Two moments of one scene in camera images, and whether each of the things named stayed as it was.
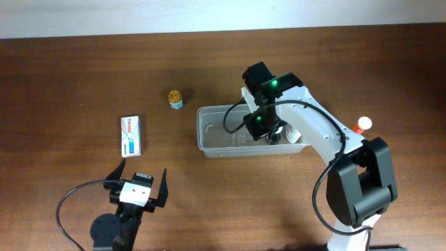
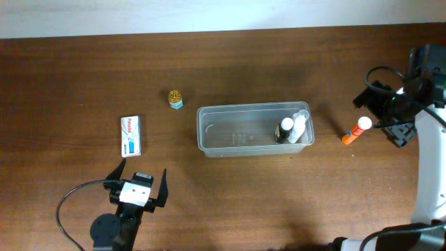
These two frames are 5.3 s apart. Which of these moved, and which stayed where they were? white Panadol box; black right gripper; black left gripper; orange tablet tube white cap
Moved: black right gripper
Stayed: black left gripper; orange tablet tube white cap; white Panadol box
